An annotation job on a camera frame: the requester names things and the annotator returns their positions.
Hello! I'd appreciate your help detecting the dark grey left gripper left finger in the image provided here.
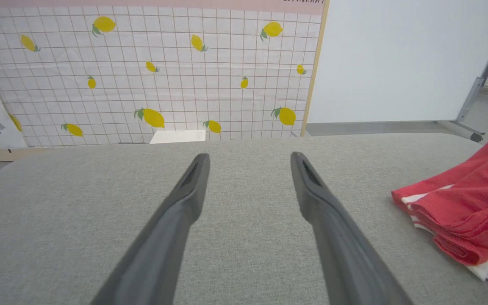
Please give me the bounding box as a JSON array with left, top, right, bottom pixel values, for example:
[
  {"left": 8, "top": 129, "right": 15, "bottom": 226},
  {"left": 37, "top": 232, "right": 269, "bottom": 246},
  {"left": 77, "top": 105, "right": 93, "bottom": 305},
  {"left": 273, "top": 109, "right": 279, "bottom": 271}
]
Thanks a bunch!
[{"left": 91, "top": 152, "right": 211, "bottom": 305}]

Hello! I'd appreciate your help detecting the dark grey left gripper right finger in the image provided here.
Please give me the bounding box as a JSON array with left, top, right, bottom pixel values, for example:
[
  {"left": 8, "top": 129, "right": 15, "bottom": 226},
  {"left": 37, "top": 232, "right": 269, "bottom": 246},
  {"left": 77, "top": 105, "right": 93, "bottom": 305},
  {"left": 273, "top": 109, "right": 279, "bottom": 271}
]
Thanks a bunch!
[{"left": 290, "top": 151, "right": 414, "bottom": 305}]

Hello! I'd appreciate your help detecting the red and white garment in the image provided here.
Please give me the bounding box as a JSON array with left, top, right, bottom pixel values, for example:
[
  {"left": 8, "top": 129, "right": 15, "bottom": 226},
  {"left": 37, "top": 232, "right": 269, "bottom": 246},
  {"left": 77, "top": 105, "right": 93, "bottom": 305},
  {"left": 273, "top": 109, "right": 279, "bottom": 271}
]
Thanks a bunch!
[{"left": 391, "top": 122, "right": 488, "bottom": 303}]

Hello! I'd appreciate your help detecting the flat white sheet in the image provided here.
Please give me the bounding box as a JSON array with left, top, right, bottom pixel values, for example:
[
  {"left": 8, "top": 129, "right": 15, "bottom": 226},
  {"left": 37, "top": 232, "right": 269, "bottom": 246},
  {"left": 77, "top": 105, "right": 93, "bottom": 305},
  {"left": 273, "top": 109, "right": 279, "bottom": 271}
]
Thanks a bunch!
[{"left": 149, "top": 130, "right": 207, "bottom": 144}]

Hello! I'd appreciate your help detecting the lemon print backdrop panel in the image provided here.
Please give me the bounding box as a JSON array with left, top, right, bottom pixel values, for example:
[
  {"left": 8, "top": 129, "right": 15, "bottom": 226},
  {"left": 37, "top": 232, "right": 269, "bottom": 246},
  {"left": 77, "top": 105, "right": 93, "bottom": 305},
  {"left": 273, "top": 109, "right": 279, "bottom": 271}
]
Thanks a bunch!
[{"left": 0, "top": 0, "right": 330, "bottom": 148}]

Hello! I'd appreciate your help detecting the white wheeled partition board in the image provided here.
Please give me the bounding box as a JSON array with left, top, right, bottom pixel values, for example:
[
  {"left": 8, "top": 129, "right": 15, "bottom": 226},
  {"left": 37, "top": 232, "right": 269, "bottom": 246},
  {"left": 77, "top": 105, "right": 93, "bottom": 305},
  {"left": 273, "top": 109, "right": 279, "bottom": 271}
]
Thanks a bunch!
[{"left": 301, "top": 0, "right": 488, "bottom": 142}]

